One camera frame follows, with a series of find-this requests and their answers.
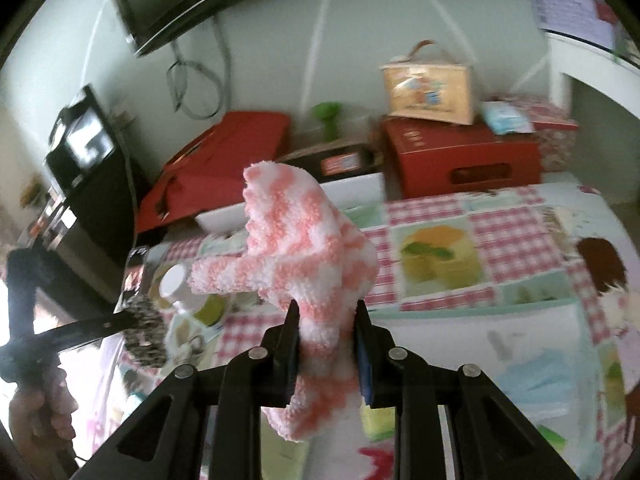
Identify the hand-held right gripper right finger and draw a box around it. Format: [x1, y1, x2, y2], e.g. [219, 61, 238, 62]
[354, 300, 583, 480]

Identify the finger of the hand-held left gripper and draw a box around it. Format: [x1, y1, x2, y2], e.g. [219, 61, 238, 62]
[35, 310, 135, 353]

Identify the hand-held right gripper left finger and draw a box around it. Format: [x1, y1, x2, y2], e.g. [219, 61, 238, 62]
[70, 299, 301, 480]

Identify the pink white fuzzy sock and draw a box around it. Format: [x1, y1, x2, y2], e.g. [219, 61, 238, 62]
[187, 160, 378, 443]

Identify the person's left hand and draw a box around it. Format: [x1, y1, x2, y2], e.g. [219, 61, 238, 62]
[10, 355, 78, 456]

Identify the black smartphone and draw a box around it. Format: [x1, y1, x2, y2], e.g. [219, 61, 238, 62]
[120, 245, 151, 306]

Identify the black cabinet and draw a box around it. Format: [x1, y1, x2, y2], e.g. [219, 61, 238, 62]
[30, 180, 138, 311]

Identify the white pill bottle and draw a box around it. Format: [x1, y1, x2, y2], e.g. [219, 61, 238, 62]
[159, 262, 201, 311]

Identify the white rectangular box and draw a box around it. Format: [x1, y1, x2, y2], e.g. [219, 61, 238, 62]
[195, 172, 386, 233]

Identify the black monitor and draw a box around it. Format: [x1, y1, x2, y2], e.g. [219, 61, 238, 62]
[45, 85, 131, 196]

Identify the black labelled box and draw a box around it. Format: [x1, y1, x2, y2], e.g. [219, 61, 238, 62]
[280, 142, 383, 183]

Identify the red paper gift bag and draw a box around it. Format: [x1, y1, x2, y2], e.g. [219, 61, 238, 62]
[137, 111, 292, 233]

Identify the green funnel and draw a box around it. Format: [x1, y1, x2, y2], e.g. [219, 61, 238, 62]
[312, 102, 343, 141]

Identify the pale blue wipes packet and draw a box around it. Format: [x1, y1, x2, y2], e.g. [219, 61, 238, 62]
[482, 101, 533, 135]

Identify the red patterned gift box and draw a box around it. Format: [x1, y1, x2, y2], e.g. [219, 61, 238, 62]
[505, 95, 581, 173]

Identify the white desk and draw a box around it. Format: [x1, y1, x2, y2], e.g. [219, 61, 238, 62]
[545, 30, 640, 206]

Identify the purple perforated basket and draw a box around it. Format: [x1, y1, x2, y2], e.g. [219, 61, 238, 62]
[532, 0, 621, 51]

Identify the red carton with handle slot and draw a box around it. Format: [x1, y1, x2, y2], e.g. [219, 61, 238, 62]
[382, 116, 543, 200]

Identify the black wall cable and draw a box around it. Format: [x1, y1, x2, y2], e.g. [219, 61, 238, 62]
[167, 40, 226, 118]

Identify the tan carry case with handle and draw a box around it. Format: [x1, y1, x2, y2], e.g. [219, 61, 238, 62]
[378, 40, 475, 126]

